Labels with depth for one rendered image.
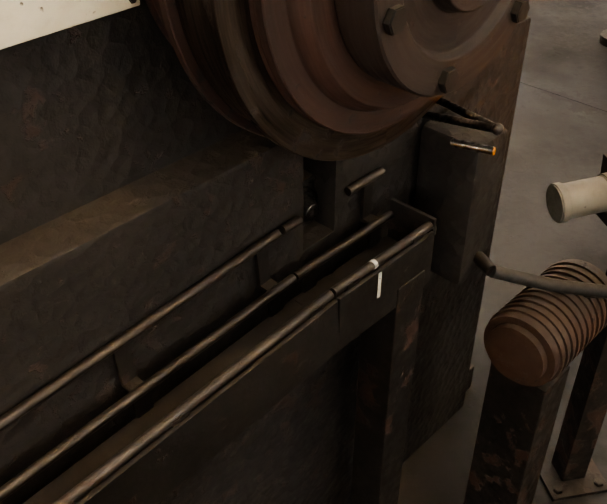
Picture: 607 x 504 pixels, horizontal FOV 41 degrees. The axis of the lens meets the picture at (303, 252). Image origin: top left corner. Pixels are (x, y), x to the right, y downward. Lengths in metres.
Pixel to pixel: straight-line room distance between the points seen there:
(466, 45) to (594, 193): 0.49
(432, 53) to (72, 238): 0.38
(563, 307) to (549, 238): 1.09
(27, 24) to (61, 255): 0.21
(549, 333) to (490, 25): 0.55
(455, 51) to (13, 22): 0.40
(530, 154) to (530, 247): 0.52
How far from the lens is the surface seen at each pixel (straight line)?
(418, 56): 0.75
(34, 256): 0.79
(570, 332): 1.27
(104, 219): 0.82
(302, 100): 0.74
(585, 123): 3.00
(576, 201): 1.24
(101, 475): 0.83
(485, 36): 0.84
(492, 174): 1.15
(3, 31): 0.72
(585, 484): 1.74
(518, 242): 2.32
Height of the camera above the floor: 1.32
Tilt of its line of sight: 37 degrees down
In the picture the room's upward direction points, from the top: straight up
